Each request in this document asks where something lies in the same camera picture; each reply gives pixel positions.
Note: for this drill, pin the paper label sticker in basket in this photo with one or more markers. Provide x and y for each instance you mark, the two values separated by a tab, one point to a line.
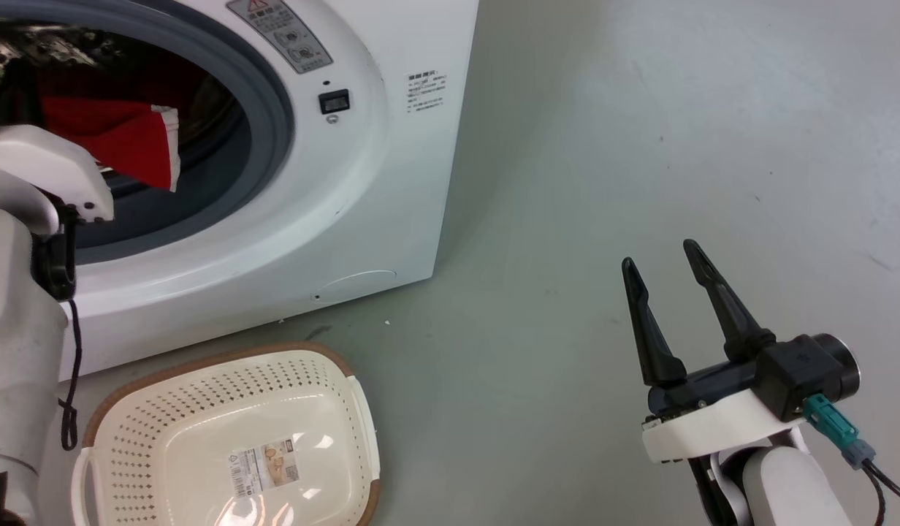
264	467

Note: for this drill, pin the dark patterned garment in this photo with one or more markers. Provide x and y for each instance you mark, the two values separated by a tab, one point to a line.
48	47

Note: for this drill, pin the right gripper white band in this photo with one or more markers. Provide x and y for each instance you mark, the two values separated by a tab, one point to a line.
713	424

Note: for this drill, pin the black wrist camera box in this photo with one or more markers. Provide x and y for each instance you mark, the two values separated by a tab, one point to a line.
801	372

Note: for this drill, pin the grey warning label sticker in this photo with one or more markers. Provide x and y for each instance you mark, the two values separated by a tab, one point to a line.
282	33

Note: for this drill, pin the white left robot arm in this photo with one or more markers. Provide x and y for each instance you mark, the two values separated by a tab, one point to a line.
15	343

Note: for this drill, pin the red garment with white trim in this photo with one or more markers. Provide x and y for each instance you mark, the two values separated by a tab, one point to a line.
132	139

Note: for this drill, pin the cream perforated laundry basket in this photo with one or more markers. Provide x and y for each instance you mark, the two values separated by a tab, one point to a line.
201	409

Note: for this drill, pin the small printed text sticker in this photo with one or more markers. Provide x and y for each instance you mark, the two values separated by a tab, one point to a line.
426	91

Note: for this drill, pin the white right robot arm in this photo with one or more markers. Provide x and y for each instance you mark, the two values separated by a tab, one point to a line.
779	489

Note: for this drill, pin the black door latch socket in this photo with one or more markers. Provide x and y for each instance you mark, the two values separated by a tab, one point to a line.
334	101

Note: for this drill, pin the white front-load washing machine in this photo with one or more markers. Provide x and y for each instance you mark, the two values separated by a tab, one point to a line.
377	183

